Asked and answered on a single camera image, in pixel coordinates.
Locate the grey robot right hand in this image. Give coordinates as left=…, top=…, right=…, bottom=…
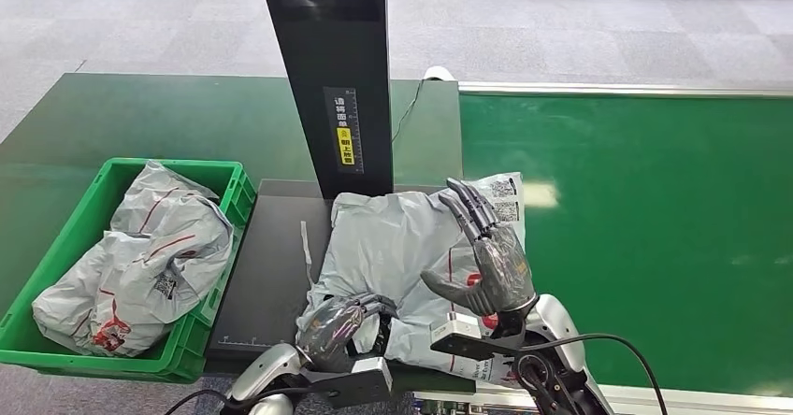
left=419, top=177, right=540, bottom=318

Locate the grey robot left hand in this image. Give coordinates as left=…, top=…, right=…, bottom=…
left=295, top=293, right=401, bottom=375

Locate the grey package with black print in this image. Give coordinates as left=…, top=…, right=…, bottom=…
left=295, top=171, right=528, bottom=390

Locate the black weighing device column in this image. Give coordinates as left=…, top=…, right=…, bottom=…
left=254, top=0, right=396, bottom=201

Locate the green plastic basket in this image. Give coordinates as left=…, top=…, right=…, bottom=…
left=0, top=156, right=258, bottom=385

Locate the grey courier bag red line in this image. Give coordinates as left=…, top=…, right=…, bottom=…
left=109, top=159, right=236, bottom=325

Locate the green conveyor belt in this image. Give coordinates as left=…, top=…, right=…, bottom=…
left=458, top=93, right=793, bottom=398

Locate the black yellow ruler label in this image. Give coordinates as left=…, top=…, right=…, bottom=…
left=323, top=86, right=366, bottom=176

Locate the grey courier bag red logo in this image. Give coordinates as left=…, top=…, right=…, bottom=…
left=31, top=231, right=206, bottom=360

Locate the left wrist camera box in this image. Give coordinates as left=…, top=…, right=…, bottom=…
left=308, top=356, right=396, bottom=409

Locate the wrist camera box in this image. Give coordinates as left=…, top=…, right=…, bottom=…
left=308, top=356, right=396, bottom=409
left=428, top=311, right=523, bottom=363

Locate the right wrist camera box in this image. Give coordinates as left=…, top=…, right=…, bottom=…
left=428, top=311, right=523, bottom=363

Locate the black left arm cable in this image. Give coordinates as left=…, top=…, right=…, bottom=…
left=163, top=386, right=311, bottom=415

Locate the thin black power cable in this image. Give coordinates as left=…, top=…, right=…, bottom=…
left=390, top=78, right=426, bottom=145

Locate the aluminium conveyor rail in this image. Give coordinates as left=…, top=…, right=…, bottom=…
left=412, top=383, right=793, bottom=415
left=456, top=79, right=793, bottom=99

